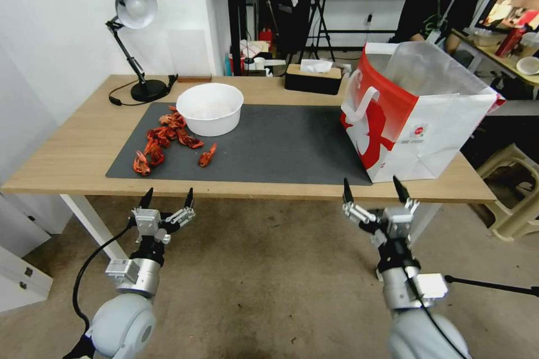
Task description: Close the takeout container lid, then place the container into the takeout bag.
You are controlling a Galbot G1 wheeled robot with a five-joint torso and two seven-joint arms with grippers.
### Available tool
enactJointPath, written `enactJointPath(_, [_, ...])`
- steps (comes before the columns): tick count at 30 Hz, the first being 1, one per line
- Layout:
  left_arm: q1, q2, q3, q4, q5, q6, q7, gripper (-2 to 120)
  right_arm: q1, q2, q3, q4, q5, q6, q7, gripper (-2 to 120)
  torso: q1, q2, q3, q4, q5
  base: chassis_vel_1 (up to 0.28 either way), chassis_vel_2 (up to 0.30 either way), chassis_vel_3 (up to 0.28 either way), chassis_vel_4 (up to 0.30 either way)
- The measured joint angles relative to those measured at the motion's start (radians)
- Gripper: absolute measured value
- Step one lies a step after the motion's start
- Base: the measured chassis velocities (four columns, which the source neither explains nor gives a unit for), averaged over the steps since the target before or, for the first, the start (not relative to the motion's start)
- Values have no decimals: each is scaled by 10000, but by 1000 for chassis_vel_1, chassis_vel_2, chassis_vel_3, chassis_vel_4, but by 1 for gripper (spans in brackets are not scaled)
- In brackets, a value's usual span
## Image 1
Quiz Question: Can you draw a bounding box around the white cabinet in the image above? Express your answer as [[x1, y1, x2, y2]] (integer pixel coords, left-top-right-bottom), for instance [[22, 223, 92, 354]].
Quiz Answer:
[[0, 192, 75, 314]]

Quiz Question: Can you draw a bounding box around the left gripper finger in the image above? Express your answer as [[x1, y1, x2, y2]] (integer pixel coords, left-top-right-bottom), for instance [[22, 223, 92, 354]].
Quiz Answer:
[[131, 187, 154, 218], [165, 187, 197, 228]]

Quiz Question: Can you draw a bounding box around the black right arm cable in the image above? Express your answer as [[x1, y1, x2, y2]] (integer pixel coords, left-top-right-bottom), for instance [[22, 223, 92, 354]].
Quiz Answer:
[[399, 263, 465, 359]]

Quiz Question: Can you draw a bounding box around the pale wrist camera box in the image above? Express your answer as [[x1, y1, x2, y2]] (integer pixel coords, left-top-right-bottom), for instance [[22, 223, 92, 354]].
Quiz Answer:
[[134, 208, 162, 237], [383, 206, 413, 239]]

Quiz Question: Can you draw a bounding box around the beige plastic stool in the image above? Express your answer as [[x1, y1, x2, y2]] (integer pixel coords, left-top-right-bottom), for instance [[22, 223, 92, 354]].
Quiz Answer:
[[474, 142, 539, 243]]

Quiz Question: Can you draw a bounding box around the red can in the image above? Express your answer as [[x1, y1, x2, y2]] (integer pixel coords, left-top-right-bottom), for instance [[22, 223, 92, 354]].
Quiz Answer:
[[495, 25, 528, 58]]

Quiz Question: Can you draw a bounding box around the person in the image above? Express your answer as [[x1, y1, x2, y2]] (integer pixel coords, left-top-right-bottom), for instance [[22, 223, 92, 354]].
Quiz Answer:
[[395, 0, 482, 56]]

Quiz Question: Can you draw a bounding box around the dark grey desk mat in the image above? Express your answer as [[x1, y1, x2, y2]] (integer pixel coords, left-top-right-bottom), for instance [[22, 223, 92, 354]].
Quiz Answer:
[[105, 102, 374, 186]]

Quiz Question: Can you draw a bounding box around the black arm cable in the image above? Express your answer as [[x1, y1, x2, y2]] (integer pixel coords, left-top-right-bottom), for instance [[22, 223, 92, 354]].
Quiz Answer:
[[71, 224, 140, 337], [399, 263, 465, 359]]

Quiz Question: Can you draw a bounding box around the black metal rack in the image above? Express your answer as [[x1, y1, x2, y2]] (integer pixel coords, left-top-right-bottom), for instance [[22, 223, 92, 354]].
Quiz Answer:
[[224, 0, 263, 77]]

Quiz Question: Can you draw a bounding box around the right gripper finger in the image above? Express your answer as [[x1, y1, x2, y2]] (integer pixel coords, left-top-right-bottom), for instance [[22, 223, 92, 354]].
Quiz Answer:
[[341, 178, 378, 225], [392, 176, 421, 219]]

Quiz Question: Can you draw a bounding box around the black tripod leg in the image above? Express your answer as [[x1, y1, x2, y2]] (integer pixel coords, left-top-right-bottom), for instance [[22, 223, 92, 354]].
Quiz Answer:
[[444, 274, 539, 297]]

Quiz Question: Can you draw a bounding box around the red and white takeout bag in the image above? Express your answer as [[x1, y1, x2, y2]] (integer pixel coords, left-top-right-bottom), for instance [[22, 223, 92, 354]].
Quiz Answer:
[[339, 42, 506, 185]]

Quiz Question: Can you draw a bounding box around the black tissue box wooden lid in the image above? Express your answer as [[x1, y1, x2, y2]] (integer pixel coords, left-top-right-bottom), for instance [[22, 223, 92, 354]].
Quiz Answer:
[[284, 63, 343, 96]]

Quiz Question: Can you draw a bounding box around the black lamp cable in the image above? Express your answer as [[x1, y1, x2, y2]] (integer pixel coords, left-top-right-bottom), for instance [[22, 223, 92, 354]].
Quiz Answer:
[[108, 74, 179, 107]]

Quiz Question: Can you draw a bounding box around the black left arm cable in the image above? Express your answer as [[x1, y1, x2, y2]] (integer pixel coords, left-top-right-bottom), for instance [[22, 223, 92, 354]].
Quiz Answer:
[[71, 224, 140, 337]]

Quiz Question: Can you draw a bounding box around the small white bowl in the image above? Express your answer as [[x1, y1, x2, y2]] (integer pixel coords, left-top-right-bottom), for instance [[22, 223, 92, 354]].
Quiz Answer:
[[515, 56, 539, 77]]

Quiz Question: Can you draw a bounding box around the white table leg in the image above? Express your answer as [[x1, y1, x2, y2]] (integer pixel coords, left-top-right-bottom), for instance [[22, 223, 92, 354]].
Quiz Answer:
[[410, 202, 443, 247], [60, 195, 128, 261]]

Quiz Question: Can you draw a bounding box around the wooden side desk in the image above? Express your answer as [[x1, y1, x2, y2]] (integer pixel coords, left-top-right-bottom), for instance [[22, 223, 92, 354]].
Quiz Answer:
[[449, 28, 539, 87]]

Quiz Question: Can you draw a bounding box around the black desk lamp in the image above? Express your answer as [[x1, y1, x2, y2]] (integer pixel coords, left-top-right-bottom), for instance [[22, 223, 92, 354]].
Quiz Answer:
[[104, 0, 169, 104]]

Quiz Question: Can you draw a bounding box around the red crayfish shell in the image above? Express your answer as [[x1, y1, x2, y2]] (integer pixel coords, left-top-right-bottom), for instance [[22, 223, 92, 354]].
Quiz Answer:
[[133, 149, 153, 176], [175, 128, 206, 150], [146, 125, 178, 149], [158, 105, 188, 130], [144, 142, 166, 167], [198, 142, 218, 168]]

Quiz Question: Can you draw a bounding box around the white round takeout container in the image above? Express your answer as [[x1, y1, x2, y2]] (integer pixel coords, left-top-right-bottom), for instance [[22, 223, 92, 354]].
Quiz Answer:
[[175, 82, 245, 138]]

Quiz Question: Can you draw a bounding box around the white tissue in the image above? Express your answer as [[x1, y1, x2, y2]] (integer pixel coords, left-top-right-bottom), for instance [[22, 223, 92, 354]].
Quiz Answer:
[[299, 59, 334, 74]]

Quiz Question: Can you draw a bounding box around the black tripod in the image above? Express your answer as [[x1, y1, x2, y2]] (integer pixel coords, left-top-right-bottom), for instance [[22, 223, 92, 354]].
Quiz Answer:
[[294, 0, 337, 62]]

